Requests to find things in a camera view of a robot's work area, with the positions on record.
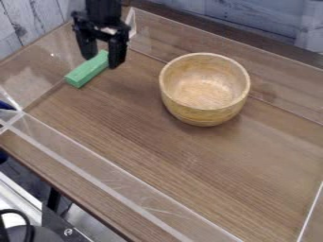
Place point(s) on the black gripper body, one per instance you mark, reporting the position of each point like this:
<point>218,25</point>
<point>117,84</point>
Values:
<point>91,31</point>

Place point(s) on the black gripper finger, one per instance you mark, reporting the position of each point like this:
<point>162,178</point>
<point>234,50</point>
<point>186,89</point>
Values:
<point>87,44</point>
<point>117,50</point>

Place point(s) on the green rectangular block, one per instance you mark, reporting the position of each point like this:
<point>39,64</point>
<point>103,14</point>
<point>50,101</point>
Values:
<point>87,70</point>

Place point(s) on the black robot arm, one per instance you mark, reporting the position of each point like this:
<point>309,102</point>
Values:
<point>103,11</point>

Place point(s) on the light wooden bowl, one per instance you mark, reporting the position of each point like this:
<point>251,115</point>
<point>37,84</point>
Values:
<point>205,88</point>

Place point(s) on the black table leg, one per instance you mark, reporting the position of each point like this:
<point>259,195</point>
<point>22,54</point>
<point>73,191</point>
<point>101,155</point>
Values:
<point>54,199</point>

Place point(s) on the clear acrylic tray enclosure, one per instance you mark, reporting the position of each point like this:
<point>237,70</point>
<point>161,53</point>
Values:
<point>159,180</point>

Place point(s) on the black metal bracket with bolt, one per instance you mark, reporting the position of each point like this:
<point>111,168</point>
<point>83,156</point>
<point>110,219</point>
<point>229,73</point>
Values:
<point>55,223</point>

